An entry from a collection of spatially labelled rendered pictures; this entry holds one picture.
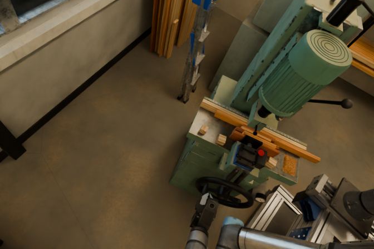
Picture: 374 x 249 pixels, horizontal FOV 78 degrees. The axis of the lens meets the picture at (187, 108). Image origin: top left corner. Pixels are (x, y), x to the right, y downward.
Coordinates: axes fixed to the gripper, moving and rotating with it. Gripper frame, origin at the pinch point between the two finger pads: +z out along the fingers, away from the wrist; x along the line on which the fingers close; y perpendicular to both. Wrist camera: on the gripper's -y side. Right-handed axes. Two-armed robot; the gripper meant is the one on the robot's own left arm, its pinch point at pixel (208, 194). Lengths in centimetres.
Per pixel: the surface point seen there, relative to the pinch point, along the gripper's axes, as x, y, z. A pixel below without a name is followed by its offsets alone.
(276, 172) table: 28.5, -10.9, 22.0
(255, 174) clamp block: 16.0, -12.5, 10.3
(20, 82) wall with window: -130, 10, 31
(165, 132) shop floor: -43, 45, 97
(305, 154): 41, -20, 34
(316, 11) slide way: 7, -82, 20
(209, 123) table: -11.7, -18.1, 28.5
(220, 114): -8.4, -23.5, 31.6
